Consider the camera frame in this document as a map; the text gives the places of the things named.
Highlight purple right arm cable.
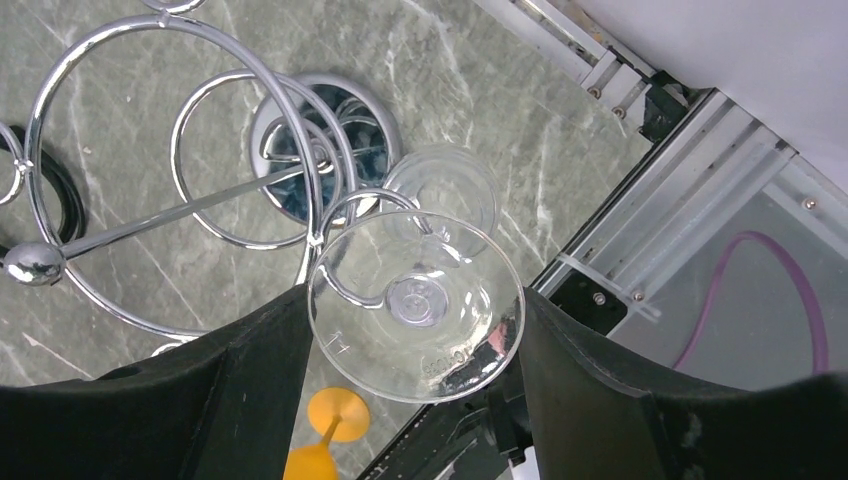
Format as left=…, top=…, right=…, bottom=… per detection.
left=672, top=230, right=831, bottom=376

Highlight clear wine glass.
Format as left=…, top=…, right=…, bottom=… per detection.
left=308, top=210, right=526, bottom=404

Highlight clear tumbler glass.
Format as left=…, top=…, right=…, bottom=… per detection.
left=383, top=143, right=501, bottom=258

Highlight yellow-orange wine glass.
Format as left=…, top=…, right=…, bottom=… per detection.
left=282, top=387, right=371, bottom=480

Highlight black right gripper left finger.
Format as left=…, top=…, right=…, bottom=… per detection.
left=1, top=285, right=312, bottom=479

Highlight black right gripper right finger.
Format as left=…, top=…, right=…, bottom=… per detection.
left=519, top=290, right=847, bottom=479

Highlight aluminium frame rails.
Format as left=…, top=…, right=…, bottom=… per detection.
left=482, top=1, right=847, bottom=389

